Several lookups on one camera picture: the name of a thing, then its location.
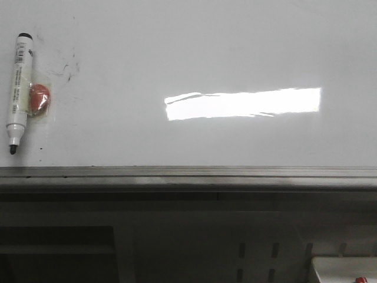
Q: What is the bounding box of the white whiteboard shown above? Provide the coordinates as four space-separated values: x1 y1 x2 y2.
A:
1 1 376 167

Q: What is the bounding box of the grey aluminium whiteboard tray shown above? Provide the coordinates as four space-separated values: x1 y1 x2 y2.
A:
1 166 376 196

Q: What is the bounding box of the small red object in bin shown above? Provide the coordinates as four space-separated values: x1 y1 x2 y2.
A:
355 277 368 283

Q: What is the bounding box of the white slotted metal panel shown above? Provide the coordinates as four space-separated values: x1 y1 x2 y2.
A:
113 211 376 282

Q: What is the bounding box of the white plastic bin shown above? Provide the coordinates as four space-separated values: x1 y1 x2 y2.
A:
308 256 376 283

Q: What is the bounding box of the white whiteboard marker pen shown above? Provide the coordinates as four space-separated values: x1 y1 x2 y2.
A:
6 32 34 155

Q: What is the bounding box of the red magnet taped to marker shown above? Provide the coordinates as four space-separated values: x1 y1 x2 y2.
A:
29 84 50 116

